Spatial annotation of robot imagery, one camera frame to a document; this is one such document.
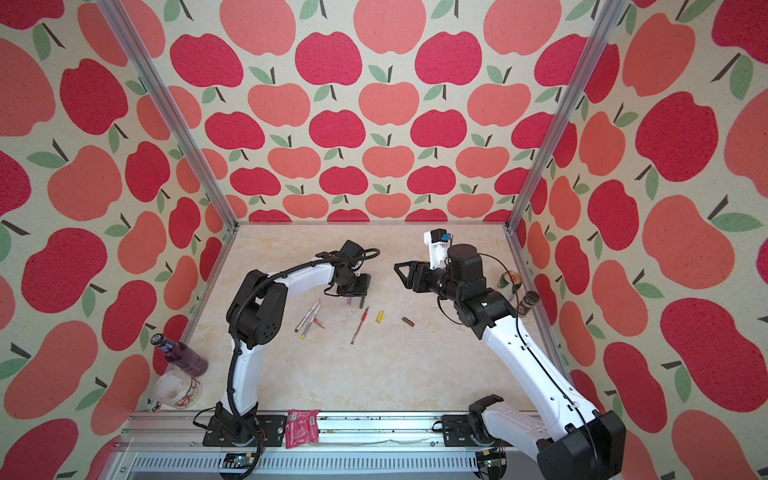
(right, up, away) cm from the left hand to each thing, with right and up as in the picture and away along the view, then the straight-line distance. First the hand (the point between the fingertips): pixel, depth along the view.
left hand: (371, 294), depth 99 cm
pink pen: (-7, -2, -1) cm, 8 cm away
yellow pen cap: (+3, -7, -4) cm, 8 cm away
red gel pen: (-2, -7, -4) cm, 9 cm away
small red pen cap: (-17, -8, -6) cm, 20 cm away
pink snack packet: (-17, -30, -26) cm, 43 cm away
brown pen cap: (+12, -8, -5) cm, 15 cm away
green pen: (-3, -2, -1) cm, 4 cm away
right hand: (+11, +11, -26) cm, 31 cm away
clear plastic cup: (-53, -24, -19) cm, 61 cm away
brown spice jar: (+49, -1, -9) cm, 50 cm away
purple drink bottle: (-48, -12, -24) cm, 55 cm away
